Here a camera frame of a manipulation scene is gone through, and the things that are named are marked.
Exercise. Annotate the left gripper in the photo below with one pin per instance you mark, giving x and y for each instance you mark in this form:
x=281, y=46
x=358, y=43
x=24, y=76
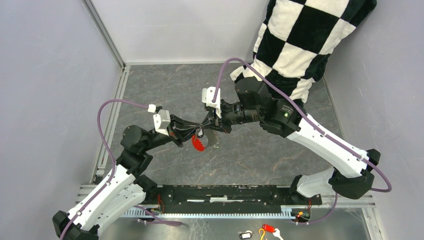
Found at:
x=178, y=135

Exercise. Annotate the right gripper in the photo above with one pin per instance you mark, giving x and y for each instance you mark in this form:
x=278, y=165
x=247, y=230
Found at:
x=210, y=122

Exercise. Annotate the red key tag with keyring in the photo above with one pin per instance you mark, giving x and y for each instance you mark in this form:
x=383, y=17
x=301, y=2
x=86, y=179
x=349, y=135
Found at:
x=209, y=140

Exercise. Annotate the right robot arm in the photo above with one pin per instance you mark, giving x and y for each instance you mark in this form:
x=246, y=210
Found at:
x=350, y=174

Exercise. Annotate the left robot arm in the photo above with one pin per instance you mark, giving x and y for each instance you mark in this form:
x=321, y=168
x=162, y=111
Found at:
x=126, y=185

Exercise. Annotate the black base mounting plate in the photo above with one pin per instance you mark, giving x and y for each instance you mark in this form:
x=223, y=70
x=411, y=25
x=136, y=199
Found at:
x=226, y=199

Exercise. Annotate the red key tag bottom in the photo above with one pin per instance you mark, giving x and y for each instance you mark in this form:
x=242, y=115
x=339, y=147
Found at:
x=268, y=228

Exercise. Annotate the black white checkered blanket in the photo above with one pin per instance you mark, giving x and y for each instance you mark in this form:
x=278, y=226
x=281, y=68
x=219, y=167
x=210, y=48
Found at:
x=295, y=41

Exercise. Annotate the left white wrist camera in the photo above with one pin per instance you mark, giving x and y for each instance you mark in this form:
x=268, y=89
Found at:
x=161, y=119

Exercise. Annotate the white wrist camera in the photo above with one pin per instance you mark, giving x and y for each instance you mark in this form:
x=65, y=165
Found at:
x=211, y=98
x=161, y=119

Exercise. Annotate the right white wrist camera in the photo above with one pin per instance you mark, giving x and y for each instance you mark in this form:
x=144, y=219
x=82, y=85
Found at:
x=211, y=98

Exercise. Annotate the white slotted cable duct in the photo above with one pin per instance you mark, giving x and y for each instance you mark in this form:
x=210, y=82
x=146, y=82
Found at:
x=285, y=213

